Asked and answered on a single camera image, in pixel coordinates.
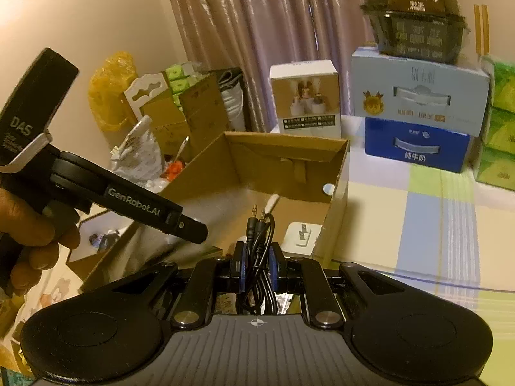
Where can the dark blue milk carton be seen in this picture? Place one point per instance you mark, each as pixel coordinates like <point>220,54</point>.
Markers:
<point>414,148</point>

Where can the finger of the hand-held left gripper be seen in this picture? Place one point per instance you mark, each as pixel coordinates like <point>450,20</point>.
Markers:
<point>191,229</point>

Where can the large cardboard box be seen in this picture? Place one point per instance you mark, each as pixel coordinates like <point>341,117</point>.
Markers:
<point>273,161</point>

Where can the pile of small green packs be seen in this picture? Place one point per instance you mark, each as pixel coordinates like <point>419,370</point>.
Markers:
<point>181,76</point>

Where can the pink curtain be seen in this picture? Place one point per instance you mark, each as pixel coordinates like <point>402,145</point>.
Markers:
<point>261,28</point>

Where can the small orange item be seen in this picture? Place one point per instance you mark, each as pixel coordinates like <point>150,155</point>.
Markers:
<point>174,170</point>

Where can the dark noodle bowl package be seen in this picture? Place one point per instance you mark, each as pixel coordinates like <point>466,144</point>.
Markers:
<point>414,12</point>

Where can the person's left hand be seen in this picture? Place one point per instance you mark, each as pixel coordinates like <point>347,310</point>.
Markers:
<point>28,221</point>

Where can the white plastic bag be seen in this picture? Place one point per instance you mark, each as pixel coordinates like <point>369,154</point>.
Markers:
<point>136,157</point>

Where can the checked cloth desktop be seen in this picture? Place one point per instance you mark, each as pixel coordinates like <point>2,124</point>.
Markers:
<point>422,229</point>

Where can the light blue milk carton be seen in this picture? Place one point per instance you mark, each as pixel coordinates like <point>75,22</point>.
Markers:
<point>418,92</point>

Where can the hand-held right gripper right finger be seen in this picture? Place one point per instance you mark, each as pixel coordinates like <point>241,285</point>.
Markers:
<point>273,273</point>

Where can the printed blanket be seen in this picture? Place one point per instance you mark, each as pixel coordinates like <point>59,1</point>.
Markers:
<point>48,289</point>

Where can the white cardboard hang tab box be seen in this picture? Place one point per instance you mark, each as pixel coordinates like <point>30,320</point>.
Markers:
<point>149,100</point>

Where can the white charger adapter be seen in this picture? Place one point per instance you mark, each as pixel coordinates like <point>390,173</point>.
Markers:
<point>301,237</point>

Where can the black white paper bag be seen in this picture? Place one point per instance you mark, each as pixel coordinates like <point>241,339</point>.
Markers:
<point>233,100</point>

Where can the wooden cabinet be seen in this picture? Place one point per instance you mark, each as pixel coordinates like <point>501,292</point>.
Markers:
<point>481,28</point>

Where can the yellow plastic bag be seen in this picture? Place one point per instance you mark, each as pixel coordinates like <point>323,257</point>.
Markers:
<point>108,92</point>

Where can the white shallow box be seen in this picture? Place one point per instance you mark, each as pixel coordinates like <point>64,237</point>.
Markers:
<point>120,225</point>

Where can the small cardboard box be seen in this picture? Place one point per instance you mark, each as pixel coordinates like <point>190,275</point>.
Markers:
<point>201,116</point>

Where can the stack of green tissue packs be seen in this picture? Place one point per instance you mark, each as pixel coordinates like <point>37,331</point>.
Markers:
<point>499,128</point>

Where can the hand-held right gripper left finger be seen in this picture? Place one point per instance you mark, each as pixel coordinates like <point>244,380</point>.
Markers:
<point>242,273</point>

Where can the white product box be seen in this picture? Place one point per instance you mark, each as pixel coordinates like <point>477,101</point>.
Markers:
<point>305,100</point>

